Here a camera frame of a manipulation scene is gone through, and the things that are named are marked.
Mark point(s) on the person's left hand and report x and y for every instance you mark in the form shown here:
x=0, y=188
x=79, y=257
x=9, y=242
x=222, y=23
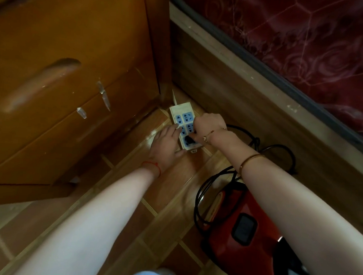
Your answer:
x=164, y=147

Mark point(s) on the person's right hand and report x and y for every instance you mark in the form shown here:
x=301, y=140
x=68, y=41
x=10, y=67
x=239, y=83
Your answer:
x=210, y=125

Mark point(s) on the person's right fingers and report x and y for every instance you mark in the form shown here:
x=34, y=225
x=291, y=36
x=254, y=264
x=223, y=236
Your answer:
x=198, y=129

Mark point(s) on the person's left thumb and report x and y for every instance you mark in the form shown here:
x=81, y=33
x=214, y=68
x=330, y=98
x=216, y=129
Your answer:
x=180, y=154

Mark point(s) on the black plug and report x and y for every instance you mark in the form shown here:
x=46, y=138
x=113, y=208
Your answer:
x=189, y=140

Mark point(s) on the white power strip blue sockets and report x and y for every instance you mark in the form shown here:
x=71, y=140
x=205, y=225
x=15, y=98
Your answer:
x=187, y=115

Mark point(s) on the person's left forearm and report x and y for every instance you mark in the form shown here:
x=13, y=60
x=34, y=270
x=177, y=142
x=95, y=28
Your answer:
x=99, y=222

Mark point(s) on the person's right forearm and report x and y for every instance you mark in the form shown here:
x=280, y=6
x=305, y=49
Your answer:
x=286, y=206

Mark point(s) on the gold bangle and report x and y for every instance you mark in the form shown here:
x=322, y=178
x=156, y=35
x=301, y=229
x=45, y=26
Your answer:
x=250, y=159

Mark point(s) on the short clear tape piece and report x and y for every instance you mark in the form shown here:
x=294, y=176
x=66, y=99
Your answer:
x=81, y=113

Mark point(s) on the red electric appliance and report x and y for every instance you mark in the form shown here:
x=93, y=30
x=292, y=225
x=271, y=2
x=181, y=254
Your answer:
x=239, y=249

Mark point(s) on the dark red patterned mattress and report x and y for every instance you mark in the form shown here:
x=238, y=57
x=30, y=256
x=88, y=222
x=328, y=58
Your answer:
x=308, y=42

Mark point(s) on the brown wooden cabinet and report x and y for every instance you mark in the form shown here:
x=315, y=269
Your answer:
x=68, y=41

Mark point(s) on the wooden bed frame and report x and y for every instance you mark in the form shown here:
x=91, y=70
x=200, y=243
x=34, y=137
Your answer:
x=260, y=115

